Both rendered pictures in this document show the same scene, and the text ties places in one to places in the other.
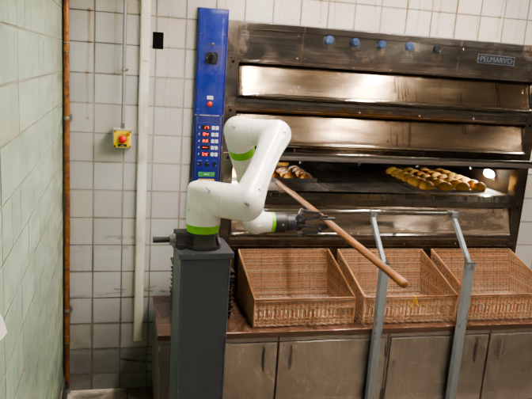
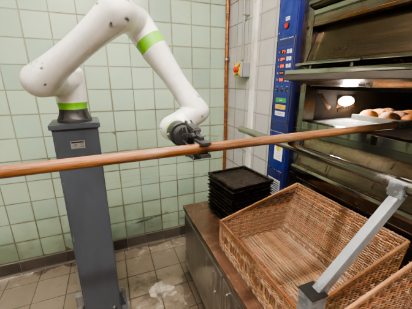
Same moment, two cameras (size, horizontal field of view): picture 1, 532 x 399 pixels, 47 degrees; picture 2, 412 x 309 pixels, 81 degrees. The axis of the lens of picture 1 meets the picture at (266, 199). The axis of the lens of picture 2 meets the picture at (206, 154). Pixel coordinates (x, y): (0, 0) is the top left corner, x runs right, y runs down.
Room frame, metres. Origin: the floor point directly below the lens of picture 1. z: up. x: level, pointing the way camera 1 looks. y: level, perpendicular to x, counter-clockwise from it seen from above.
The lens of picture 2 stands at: (2.69, -0.99, 1.38)
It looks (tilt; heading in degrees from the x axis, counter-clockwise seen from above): 17 degrees down; 82
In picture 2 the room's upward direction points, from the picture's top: straight up
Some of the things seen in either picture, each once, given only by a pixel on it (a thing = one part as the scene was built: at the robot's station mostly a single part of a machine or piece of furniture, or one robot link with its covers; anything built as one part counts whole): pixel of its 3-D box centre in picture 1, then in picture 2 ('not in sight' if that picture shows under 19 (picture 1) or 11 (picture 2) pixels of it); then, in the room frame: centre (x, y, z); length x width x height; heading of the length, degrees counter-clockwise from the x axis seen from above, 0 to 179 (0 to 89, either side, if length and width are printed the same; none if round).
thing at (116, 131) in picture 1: (122, 138); (241, 69); (3.20, 0.77, 1.46); 0.10 x 0.07 x 0.10; 104
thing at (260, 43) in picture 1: (393, 54); not in sight; (3.62, -0.67, 1.99); 1.80 x 0.08 x 0.21; 104
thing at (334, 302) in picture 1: (293, 284); (297, 243); (3.20, -0.18, 0.72); 0.56 x 0.49 x 0.28; 105
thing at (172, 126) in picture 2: (279, 222); (181, 133); (2.73, -0.07, 1.19); 0.12 x 0.06 x 0.09; 15
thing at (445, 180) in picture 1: (434, 177); not in sight; (4.16, -1.14, 1.21); 0.61 x 0.48 x 0.06; 14
